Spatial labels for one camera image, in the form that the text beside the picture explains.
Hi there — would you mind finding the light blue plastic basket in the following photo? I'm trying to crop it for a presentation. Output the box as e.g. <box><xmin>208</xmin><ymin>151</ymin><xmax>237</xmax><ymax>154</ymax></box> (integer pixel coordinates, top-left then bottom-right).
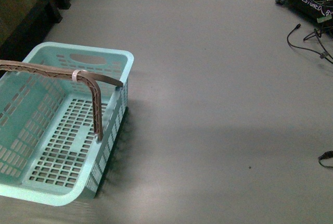
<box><xmin>1</xmin><ymin>42</ymin><xmax>134</xmax><ymax>206</ymax></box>

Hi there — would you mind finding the brown basket handle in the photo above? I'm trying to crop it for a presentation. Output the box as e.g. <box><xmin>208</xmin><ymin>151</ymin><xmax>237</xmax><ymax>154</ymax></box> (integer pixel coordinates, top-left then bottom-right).
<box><xmin>1</xmin><ymin>60</ymin><xmax>103</xmax><ymax>142</ymax></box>
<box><xmin>1</xmin><ymin>60</ymin><xmax>123</xmax><ymax>87</ymax></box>

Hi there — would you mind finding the white zip tie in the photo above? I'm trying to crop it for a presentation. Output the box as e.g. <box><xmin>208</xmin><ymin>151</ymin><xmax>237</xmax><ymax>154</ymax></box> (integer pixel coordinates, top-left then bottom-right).
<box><xmin>71</xmin><ymin>69</ymin><xmax>87</xmax><ymax>83</ymax></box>

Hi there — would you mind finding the dark wooden furniture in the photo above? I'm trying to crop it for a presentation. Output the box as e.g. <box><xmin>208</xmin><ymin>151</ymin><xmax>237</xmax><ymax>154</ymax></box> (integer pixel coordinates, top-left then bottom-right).
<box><xmin>1</xmin><ymin>0</ymin><xmax>71</xmax><ymax>60</ymax></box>

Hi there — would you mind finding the black cable with plug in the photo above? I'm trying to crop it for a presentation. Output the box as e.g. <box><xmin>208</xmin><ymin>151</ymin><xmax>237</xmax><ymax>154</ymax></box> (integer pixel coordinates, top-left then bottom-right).
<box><xmin>287</xmin><ymin>23</ymin><xmax>333</xmax><ymax>65</ymax></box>

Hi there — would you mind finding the black cable right edge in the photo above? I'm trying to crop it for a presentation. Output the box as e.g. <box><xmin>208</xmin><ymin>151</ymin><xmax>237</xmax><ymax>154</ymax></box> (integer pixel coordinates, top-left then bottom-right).
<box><xmin>317</xmin><ymin>151</ymin><xmax>333</xmax><ymax>168</ymax></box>

